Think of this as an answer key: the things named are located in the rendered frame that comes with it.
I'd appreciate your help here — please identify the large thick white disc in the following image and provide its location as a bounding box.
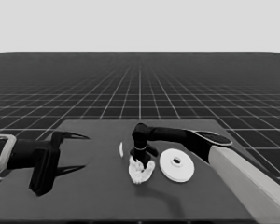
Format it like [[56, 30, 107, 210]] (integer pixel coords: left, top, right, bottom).
[[159, 147, 196, 184]]

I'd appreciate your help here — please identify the white round carrier with pins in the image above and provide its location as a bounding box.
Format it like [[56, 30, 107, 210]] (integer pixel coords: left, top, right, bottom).
[[128, 157, 154, 185]]

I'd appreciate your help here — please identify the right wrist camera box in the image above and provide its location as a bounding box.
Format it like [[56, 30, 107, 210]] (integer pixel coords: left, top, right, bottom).
[[147, 145, 160, 158]]

